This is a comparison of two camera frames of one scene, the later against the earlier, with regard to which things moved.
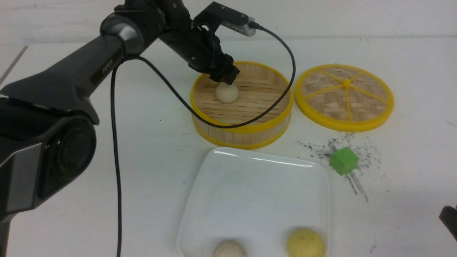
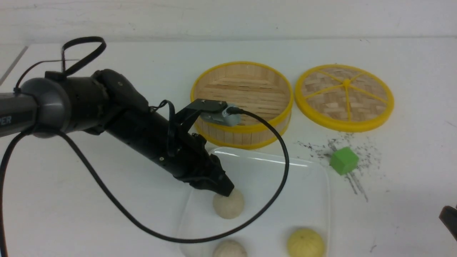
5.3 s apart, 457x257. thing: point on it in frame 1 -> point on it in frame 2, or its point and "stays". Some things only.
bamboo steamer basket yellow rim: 257,86 stays
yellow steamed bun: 305,242 stays
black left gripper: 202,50 -> 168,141
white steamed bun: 226,94 -> 229,207
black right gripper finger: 448,215 stays
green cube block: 343,160 stays
